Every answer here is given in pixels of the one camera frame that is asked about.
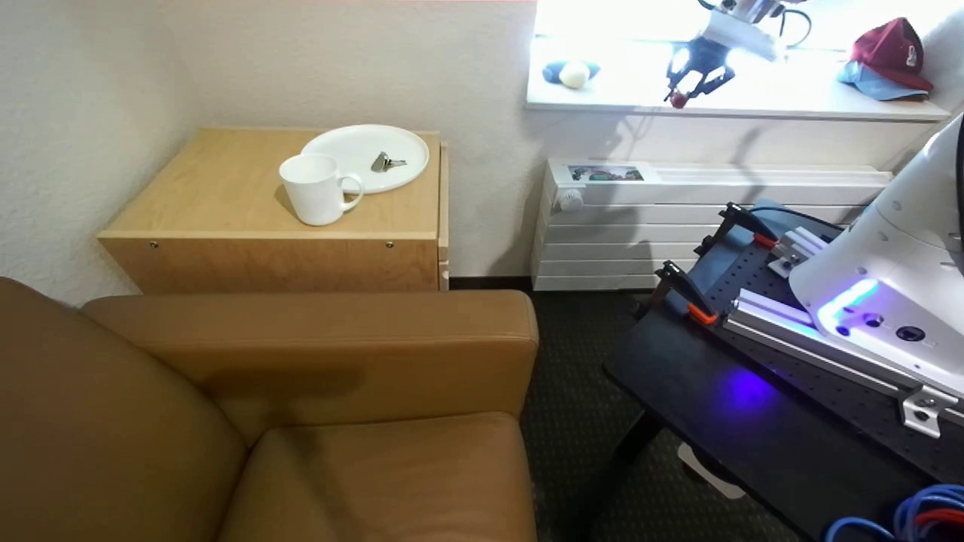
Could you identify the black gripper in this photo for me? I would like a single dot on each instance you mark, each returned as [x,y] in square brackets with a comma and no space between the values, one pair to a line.
[708,55]

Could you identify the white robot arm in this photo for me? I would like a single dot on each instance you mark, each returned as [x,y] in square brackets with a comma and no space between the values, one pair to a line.
[891,288]

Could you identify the white window sill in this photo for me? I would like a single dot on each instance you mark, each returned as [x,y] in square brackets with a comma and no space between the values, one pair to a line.
[634,78]

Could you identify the light wooden cabinet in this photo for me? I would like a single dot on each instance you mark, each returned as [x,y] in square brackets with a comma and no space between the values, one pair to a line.
[214,218]

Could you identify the blue and yellow toy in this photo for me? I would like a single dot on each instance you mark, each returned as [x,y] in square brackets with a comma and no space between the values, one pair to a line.
[570,72]

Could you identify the maroon and blue cap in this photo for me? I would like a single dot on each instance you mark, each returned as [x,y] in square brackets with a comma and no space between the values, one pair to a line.
[886,64]

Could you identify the small grey object on plate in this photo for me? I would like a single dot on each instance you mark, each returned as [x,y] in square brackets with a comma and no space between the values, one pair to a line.
[388,163]

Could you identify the white round plate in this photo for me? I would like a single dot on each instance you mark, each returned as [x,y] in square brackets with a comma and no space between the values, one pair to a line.
[359,143]

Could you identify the black robot table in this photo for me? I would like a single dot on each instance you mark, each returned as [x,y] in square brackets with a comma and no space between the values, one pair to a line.
[818,449]

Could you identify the white ceramic mug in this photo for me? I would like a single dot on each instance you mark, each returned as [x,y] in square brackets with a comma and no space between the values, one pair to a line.
[320,190]

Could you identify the brown leather armchair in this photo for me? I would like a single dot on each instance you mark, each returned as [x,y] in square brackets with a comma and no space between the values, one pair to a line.
[319,417]

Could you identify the white wall radiator heater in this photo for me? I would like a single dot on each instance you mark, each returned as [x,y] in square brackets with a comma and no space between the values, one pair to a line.
[609,227]

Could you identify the orange handled black clamp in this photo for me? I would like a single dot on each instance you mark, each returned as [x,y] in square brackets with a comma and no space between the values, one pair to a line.
[673,279]

